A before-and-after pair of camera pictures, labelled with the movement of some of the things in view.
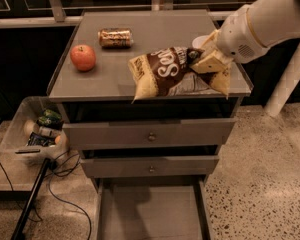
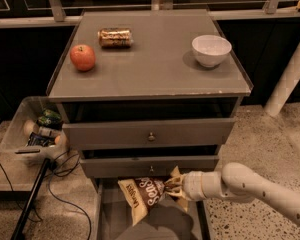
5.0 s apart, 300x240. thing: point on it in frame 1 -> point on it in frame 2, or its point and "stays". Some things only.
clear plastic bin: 36,130 stays
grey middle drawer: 150,166 stays
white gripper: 237,34 -> 192,186
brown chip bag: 169,72 -> 140,194
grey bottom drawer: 152,208 stays
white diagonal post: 296,68 stays
